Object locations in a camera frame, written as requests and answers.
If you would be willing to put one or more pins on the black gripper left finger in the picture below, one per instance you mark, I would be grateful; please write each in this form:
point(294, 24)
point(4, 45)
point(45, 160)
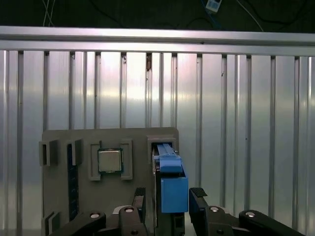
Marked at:
point(133, 221)

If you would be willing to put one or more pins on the dark RAM stick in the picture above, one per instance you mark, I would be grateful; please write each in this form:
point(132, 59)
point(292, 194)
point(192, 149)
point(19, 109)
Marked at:
point(73, 186)

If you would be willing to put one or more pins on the silver CPU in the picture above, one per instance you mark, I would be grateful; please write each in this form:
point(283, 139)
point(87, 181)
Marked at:
point(109, 159)

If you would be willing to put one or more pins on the white device with blue label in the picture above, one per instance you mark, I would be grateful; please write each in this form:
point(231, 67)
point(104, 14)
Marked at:
point(214, 5)

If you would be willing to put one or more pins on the grey parts rack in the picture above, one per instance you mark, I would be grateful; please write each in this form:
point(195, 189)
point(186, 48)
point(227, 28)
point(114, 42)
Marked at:
point(110, 196)

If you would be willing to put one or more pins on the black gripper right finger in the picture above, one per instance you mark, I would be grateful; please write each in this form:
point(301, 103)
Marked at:
point(211, 223)

